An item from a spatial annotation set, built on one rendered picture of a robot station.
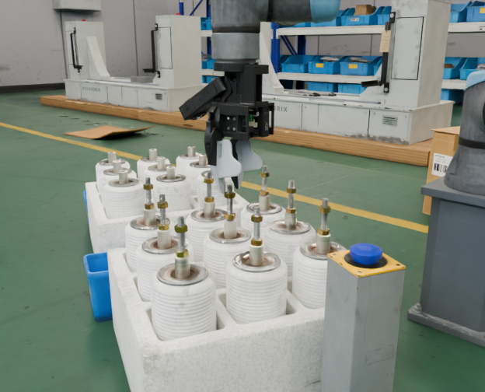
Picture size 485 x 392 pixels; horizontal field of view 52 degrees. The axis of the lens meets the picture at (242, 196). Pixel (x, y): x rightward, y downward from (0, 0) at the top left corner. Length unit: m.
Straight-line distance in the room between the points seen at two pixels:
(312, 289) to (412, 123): 1.99
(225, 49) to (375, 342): 0.46
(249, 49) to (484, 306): 0.68
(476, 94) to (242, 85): 0.47
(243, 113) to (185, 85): 3.29
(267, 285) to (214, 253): 0.14
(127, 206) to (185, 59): 2.90
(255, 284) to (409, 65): 2.15
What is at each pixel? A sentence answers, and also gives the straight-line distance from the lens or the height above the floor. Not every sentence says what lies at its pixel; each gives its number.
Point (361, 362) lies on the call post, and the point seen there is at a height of 0.19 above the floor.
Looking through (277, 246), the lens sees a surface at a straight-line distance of 0.89.
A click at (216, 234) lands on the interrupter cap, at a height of 0.25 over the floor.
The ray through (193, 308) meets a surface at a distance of 0.71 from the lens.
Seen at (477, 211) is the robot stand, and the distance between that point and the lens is 1.05.
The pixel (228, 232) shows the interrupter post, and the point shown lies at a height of 0.26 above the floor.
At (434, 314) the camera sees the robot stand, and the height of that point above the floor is 0.03.
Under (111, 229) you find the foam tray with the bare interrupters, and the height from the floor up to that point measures 0.16.
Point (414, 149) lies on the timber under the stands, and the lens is 2.63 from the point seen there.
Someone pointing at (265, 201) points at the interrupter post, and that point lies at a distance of 1.00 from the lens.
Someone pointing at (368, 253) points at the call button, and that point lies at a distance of 0.63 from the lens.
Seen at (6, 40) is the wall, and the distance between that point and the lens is 7.21.
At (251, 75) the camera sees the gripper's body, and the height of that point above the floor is 0.53.
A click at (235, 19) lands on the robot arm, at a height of 0.61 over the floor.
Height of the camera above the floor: 0.57
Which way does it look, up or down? 17 degrees down
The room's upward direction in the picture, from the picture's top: straight up
